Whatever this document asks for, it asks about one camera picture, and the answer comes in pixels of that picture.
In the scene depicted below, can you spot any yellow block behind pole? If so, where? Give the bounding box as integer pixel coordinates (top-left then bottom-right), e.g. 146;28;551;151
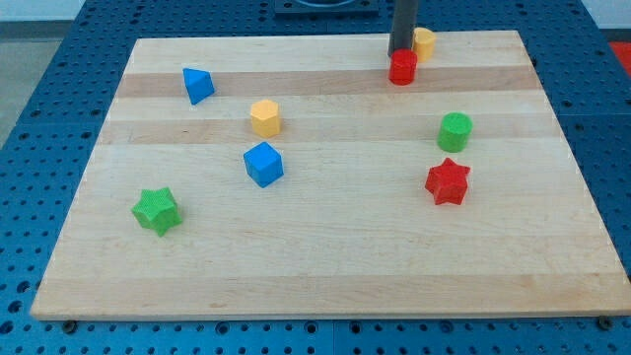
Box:
412;28;437;62

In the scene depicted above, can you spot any blue cube block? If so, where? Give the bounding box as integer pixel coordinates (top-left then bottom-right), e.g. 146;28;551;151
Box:
244;142;284;188

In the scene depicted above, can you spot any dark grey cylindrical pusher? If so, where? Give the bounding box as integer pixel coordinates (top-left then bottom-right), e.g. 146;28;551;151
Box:
387;0;419;57

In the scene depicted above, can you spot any green cylinder block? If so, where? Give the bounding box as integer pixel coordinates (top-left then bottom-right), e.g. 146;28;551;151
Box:
437;112;473;153

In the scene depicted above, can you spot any green star block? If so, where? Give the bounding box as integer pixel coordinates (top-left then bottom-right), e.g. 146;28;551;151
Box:
131;187;182;237

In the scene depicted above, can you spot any wooden board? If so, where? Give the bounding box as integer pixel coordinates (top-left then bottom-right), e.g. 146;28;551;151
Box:
31;31;630;321

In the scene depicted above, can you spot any yellow hexagon block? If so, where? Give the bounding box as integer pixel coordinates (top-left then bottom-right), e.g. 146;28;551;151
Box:
250;100;282;138

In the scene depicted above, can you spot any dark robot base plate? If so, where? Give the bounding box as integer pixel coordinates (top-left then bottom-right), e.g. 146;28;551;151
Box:
272;0;379;15

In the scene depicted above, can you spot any blue triangle block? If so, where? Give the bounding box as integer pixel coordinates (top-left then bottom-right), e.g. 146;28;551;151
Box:
182;68;215;106

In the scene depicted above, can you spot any red cylinder block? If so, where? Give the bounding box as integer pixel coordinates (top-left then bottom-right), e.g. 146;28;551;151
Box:
388;48;418;86

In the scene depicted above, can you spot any red star block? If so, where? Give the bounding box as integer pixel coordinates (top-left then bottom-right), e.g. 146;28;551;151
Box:
425;158;471;205

